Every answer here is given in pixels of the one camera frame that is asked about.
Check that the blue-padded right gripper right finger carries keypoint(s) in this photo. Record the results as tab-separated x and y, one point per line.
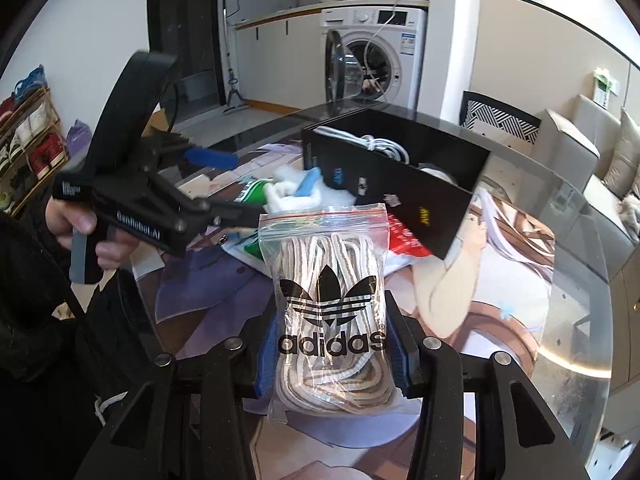
517	435

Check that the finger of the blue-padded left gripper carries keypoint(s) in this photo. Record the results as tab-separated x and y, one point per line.
204	157
227	213

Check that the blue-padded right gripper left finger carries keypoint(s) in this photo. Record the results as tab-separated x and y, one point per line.
185	418

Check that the green white snack packet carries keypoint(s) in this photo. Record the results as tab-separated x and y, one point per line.
245	199

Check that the white plush toy blue ear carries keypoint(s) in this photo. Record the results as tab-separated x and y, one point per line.
294	190

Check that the adidas bag of laces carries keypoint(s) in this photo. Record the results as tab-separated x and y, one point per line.
327	269

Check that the red white packet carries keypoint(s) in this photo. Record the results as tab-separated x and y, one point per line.
402	240

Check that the person's left hand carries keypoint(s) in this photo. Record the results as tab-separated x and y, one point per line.
63	219

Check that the shoe rack with shoes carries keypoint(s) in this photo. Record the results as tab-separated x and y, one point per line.
33	147

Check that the anime print table mat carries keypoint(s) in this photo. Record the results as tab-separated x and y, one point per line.
491	293

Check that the white washing machine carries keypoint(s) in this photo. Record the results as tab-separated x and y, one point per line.
388	42

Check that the black cardboard box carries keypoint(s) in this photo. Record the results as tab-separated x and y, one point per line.
430	194

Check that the black patterned chair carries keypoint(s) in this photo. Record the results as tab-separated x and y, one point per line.
478	109

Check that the grey cushion left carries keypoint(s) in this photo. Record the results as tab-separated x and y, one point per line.
623	168

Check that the beige sofa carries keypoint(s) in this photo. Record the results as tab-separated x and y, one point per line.
580	149

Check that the white wall phone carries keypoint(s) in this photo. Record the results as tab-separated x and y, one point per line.
603	82

